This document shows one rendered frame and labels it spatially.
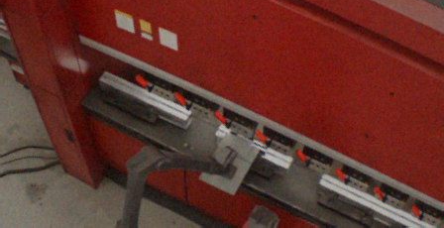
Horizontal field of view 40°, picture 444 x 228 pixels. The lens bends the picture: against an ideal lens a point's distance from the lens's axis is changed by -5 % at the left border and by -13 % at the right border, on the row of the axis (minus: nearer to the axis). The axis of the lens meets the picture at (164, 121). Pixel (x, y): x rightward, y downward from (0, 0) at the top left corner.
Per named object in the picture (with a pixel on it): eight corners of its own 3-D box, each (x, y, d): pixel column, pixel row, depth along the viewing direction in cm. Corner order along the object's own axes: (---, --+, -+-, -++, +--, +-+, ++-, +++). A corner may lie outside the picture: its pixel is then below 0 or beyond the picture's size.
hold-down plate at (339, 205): (316, 203, 300) (317, 201, 297) (321, 194, 302) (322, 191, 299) (369, 228, 291) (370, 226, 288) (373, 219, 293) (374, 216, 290)
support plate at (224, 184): (198, 178, 298) (198, 177, 297) (225, 134, 309) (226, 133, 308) (233, 195, 293) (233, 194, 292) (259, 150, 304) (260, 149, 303)
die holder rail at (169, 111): (101, 89, 340) (98, 79, 332) (107, 81, 342) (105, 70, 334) (185, 130, 325) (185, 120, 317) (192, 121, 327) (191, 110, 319)
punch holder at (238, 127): (221, 126, 299) (222, 106, 284) (230, 111, 302) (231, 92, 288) (251, 140, 294) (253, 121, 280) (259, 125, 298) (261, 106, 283)
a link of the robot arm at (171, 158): (137, 156, 246) (156, 171, 239) (144, 143, 244) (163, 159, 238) (203, 164, 279) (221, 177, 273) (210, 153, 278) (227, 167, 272)
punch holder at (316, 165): (298, 163, 286) (303, 145, 272) (306, 148, 290) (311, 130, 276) (327, 175, 282) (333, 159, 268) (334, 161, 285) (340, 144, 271)
